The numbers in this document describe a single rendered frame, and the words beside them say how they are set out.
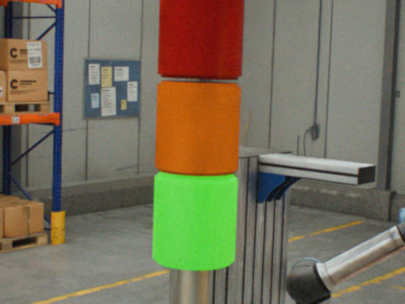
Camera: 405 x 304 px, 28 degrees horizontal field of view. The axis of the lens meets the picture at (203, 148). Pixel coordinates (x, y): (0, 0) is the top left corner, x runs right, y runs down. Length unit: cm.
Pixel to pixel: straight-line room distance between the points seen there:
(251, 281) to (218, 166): 188
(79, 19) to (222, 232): 1169
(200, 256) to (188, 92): 9
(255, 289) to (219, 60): 193
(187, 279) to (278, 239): 193
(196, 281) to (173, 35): 15
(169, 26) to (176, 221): 11
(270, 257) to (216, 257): 193
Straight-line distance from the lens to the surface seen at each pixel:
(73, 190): 1214
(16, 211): 1000
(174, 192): 47
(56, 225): 1023
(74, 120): 1214
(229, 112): 47
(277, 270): 245
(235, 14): 48
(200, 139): 47
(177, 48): 47
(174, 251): 48
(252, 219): 230
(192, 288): 50
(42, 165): 1182
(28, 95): 993
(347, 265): 249
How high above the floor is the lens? 228
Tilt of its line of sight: 6 degrees down
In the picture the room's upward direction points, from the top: 2 degrees clockwise
